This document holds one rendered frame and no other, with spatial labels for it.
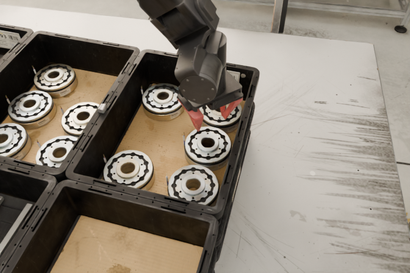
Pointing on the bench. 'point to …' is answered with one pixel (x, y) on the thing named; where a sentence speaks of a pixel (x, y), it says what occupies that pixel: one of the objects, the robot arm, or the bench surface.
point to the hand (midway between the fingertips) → (210, 120)
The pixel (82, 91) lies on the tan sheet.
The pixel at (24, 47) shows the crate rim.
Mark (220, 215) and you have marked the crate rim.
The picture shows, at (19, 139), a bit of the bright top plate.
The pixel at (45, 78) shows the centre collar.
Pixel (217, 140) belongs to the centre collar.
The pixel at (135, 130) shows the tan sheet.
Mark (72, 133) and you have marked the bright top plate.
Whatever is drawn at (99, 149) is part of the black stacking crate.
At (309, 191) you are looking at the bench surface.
